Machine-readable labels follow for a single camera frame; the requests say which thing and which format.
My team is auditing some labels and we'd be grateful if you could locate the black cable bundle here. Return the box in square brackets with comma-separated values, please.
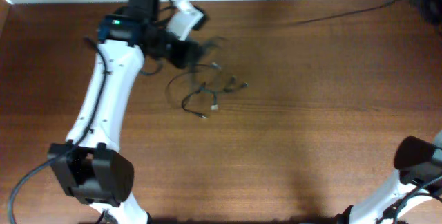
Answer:
[164, 35, 249, 120]

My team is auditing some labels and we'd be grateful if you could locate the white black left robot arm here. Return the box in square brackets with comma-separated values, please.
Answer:
[48, 0, 208, 223]

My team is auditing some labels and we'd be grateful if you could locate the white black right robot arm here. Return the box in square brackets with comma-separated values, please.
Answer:
[332, 133, 441, 224]

